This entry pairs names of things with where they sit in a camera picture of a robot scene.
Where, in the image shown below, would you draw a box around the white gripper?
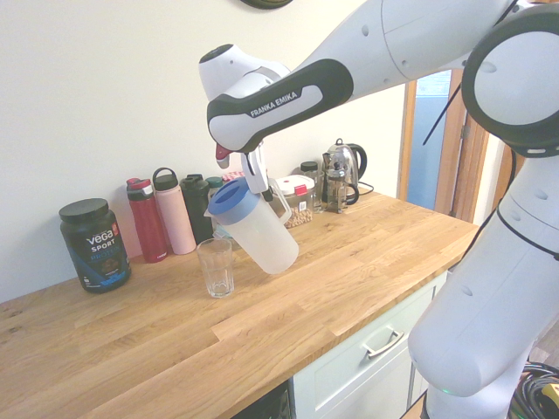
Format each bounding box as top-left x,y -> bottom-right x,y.
238,140 -> 274,203

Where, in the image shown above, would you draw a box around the dark green bottle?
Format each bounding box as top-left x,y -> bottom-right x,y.
204,175 -> 225,203

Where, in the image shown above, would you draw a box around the food container with white lid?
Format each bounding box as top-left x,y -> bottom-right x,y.
273,176 -> 316,230

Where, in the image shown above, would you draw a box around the wooden door frame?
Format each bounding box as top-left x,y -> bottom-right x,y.
397,68 -> 491,226

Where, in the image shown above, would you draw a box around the black Vega protein tub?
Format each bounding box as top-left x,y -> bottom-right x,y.
59,198 -> 133,295

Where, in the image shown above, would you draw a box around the clear faceted drinking glass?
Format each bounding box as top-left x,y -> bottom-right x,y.
196,238 -> 234,299

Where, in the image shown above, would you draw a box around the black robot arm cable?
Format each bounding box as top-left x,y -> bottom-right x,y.
422,0 -> 559,263

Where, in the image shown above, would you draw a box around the black round wall object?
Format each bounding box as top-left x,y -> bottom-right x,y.
238,0 -> 294,10

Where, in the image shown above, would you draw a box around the pink water bottle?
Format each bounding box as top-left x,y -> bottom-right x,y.
152,167 -> 197,256

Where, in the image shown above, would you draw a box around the glass french press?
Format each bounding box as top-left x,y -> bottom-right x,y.
321,152 -> 361,215

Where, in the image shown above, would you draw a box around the steel electric kettle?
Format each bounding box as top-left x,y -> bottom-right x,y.
325,138 -> 369,189

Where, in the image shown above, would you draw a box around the black shaker bottle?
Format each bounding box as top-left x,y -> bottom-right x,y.
180,174 -> 214,246

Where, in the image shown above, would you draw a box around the metal drawer handle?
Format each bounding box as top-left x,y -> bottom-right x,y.
362,329 -> 404,361

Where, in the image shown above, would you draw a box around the glass jar with black lid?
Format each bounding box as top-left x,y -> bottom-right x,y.
300,161 -> 327,215

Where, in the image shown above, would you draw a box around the red grey wrist camera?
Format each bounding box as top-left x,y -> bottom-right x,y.
214,143 -> 233,169

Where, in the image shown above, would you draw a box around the pale green cabinet drawer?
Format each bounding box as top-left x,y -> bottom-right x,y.
292,272 -> 450,419

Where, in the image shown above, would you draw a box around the coiled black floor cables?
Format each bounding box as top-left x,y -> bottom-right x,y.
510,361 -> 559,419

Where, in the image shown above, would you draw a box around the translucent pitcher with blue lid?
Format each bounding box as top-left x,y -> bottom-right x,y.
203,176 -> 300,276

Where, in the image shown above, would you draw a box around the red water bottle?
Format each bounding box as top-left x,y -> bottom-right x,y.
126,177 -> 169,264

